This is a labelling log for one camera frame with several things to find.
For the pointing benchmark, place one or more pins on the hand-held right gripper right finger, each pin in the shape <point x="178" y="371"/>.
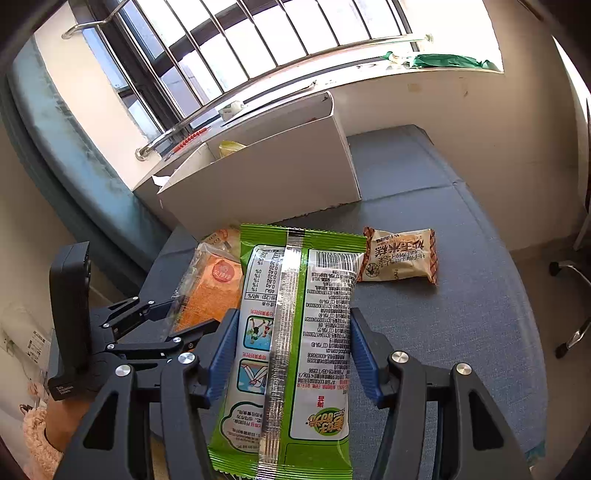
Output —
<point x="364" y="350"/>

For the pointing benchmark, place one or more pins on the white draped office chair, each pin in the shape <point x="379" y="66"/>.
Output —
<point x="572" y="304"/>

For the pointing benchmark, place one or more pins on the dark framed barred window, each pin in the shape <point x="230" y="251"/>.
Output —
<point x="231" y="46"/>

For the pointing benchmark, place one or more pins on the person's left forearm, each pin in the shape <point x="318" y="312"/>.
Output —
<point x="51" y="434"/>

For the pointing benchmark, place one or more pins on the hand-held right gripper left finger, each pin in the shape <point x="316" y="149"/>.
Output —
<point x="224" y="355"/>

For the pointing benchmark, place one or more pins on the orange snack packet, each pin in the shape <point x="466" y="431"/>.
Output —
<point x="212" y="295"/>

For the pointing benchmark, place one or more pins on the clear tape roll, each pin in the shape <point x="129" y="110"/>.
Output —
<point x="232" y="108"/>

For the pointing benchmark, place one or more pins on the steel window guard rail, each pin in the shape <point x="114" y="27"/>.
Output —
<point x="97" y="21"/>
<point x="277" y="78"/>

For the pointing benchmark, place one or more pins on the beige cake snack packet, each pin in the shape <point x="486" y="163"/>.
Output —
<point x="399" y="258"/>

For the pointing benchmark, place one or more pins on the green snack packet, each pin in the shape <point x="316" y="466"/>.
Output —
<point x="318" y="323"/>

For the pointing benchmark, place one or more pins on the teal curtain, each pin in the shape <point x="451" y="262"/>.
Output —
<point x="83" y="175"/>

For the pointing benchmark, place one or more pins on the white cardboard box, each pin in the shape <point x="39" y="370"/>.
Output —
<point x="268" y="184"/>

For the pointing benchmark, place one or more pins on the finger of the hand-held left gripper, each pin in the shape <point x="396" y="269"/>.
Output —
<point x="138" y="311"/>
<point x="161" y="344"/>

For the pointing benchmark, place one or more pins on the yellow snack pouch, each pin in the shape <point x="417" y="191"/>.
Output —
<point x="231" y="148"/>

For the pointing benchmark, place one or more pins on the green plastic bag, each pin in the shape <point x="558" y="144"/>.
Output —
<point x="443" y="61"/>

